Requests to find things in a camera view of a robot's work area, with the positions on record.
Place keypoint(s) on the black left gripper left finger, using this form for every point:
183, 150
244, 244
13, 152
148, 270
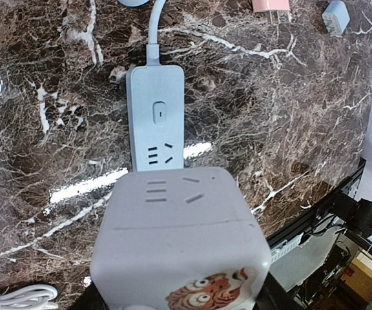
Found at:
90, 300

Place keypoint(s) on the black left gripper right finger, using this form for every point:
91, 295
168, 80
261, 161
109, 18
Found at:
273, 297

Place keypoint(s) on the white cube socket adapter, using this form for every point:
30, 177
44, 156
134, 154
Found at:
179, 239

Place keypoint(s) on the light blue power strip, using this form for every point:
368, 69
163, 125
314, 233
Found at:
155, 106

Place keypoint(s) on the light blue charger plug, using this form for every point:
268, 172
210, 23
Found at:
336, 18

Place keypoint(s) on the pink charger plug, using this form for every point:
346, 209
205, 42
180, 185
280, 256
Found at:
271, 8

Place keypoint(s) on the white power strip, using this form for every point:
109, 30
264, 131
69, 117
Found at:
32, 297

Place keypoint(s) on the white slotted cable duct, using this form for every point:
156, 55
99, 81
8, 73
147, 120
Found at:
282, 250

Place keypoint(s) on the black front rail frame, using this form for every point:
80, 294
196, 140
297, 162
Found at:
309, 218

